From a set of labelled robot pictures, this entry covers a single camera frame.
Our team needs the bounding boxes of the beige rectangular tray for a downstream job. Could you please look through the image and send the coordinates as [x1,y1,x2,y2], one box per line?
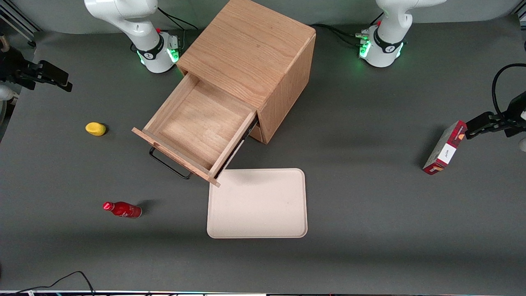
[206,168,308,239]

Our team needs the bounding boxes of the black left arm base cables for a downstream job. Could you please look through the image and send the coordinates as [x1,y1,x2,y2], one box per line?
[310,12,385,48]

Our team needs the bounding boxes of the red soda bottle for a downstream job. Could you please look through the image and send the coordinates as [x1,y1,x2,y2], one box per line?
[102,201,143,219]

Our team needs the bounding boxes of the black arm base cables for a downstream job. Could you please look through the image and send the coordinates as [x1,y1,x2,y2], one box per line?
[155,6,198,42]
[310,12,385,48]

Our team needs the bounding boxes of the red and white carton box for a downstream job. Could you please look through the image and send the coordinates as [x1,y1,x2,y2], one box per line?
[422,120,468,176]

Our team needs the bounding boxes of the aluminium frame profile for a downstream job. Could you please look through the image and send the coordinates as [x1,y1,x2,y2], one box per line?
[0,0,42,46]

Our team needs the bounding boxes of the oak wooden drawer cabinet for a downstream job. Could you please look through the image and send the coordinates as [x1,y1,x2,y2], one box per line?
[176,0,317,145]

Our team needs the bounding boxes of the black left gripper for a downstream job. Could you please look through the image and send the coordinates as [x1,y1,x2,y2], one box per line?
[465,91,526,139]

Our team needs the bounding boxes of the thin black table cable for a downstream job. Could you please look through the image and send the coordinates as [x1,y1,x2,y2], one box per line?
[12,271,96,296]

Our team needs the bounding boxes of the black right arm base cables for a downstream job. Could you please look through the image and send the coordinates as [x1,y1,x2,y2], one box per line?
[155,6,198,42]

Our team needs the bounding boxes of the black looped gripper cable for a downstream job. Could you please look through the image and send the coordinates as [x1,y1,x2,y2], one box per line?
[491,63,526,118]

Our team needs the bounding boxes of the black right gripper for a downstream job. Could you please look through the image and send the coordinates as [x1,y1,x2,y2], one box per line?
[0,44,74,92]

